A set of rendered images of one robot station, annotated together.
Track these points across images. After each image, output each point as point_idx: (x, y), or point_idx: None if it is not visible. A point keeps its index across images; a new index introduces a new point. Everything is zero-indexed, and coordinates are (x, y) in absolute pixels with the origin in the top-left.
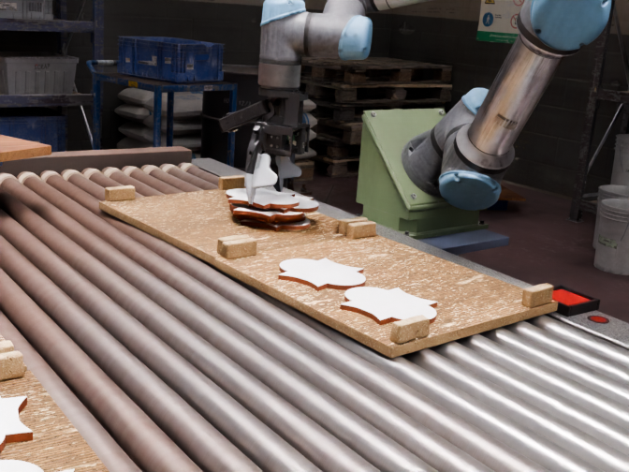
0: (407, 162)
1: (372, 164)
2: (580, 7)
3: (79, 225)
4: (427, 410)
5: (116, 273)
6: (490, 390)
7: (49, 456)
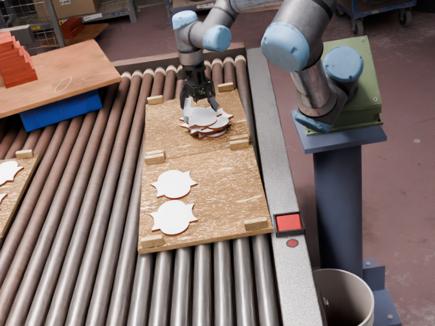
0: None
1: None
2: (281, 53)
3: (123, 123)
4: (113, 293)
5: (100, 167)
6: (155, 287)
7: None
